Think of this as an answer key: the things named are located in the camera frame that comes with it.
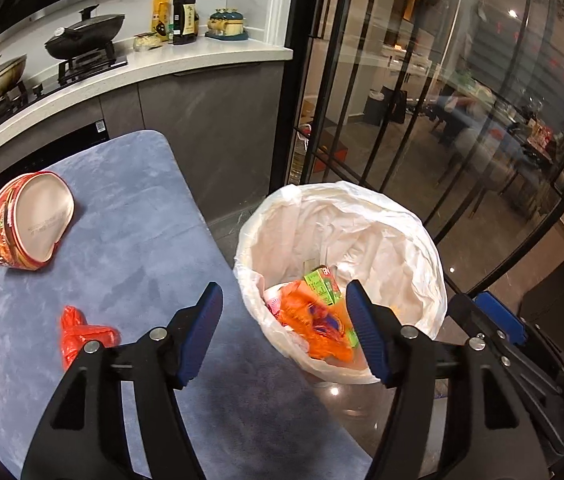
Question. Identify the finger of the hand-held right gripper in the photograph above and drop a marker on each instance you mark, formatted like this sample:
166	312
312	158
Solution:
464	315
501	317

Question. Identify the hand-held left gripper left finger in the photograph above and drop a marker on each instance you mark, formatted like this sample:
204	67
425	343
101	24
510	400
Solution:
199	340

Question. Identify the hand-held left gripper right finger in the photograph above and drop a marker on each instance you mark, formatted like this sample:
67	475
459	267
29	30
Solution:
366	335

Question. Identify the orange snack bag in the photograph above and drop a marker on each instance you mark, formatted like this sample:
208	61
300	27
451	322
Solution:
307	310

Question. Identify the green drink carton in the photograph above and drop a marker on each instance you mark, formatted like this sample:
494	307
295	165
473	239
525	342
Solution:
319	282

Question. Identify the bin with white liner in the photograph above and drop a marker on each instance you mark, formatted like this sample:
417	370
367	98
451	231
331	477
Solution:
361	230

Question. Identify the red plastic bag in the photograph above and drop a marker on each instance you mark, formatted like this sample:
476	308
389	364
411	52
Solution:
77	330

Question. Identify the red instant noodle bowl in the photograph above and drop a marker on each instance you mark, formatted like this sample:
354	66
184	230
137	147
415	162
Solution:
37	220

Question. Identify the red box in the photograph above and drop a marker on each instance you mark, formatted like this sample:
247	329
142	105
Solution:
331	160

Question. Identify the grey kitchen cabinet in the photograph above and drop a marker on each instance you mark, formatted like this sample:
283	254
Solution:
212	125

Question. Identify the black floor bin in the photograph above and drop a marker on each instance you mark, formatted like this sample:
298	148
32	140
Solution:
386	107

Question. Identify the cardboard box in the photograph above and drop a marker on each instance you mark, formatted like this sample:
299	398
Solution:
308	110

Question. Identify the black built-in oven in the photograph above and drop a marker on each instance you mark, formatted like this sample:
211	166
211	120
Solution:
37	155

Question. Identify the glass sliding door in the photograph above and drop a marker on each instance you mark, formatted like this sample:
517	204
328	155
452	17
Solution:
461	35

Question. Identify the white kitchen countertop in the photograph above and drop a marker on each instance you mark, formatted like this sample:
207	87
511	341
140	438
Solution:
202	57

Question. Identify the black gas stove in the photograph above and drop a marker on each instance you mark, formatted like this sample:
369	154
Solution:
87	65

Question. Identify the clear dish of garlic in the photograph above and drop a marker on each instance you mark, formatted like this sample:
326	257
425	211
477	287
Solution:
147	42

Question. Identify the small green bottle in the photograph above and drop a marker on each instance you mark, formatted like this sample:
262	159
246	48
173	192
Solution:
170	34

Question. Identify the spice jar set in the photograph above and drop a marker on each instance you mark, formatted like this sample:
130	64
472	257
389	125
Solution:
227	25

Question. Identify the black wok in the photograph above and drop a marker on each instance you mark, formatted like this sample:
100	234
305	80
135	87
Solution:
82	45

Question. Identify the dark soy sauce bottle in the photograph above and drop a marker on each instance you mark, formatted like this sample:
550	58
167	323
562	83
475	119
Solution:
185	17

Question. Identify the yellow food packet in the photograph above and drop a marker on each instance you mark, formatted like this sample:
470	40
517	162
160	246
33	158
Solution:
160	15

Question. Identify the black wok lid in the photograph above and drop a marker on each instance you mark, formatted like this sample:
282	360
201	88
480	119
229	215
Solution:
87	24

